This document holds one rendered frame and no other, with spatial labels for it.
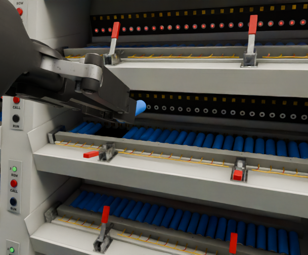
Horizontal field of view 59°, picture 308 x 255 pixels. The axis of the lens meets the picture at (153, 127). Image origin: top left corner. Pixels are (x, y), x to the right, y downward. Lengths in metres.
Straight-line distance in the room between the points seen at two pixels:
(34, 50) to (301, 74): 0.40
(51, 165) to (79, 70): 0.48
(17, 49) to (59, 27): 0.57
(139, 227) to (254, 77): 0.39
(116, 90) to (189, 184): 0.31
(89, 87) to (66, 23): 0.59
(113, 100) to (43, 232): 0.54
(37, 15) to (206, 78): 0.40
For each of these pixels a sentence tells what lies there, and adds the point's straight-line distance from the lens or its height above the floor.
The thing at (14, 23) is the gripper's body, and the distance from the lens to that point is 0.18.
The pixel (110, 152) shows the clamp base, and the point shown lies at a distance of 0.57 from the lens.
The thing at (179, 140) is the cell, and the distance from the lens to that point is 0.59.
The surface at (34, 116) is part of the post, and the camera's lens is 0.67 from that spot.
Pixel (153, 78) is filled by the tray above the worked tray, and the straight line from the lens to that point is 0.53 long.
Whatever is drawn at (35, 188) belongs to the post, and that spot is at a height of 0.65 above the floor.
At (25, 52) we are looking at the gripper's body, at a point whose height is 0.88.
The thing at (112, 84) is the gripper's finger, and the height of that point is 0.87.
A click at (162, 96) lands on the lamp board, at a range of 0.67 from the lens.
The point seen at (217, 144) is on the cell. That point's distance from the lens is 0.58.
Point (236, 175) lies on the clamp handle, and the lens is 0.43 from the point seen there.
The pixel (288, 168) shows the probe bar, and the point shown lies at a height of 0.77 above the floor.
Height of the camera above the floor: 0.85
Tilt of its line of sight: 4 degrees down
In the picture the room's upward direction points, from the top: 4 degrees clockwise
